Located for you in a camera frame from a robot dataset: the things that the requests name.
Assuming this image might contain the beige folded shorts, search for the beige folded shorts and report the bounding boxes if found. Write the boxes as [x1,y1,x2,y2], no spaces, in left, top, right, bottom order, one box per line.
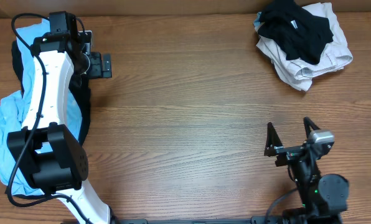
[256,2,353,91]

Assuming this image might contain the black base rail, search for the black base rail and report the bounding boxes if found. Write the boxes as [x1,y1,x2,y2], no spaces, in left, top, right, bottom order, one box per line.
[112,216,282,224]

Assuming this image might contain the black t-shirt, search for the black t-shirt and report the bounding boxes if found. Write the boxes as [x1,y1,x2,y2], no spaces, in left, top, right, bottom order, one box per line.
[258,0,333,65]

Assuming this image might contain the black garment under blue one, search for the black garment under blue one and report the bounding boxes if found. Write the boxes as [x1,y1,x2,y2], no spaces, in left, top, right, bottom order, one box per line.
[6,40,91,198]

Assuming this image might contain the light blue folded garment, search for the light blue folded garment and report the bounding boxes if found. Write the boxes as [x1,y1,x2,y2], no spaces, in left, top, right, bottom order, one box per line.
[253,12,261,30]

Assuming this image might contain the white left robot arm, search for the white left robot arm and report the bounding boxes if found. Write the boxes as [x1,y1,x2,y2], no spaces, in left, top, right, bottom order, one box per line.
[6,11,118,223]

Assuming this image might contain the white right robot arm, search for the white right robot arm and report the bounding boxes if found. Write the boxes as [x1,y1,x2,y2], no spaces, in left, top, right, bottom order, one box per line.
[263,117,349,223]

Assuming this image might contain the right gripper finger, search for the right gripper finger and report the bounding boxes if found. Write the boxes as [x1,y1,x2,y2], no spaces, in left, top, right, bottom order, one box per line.
[303,117,319,138]
[264,122,283,156]

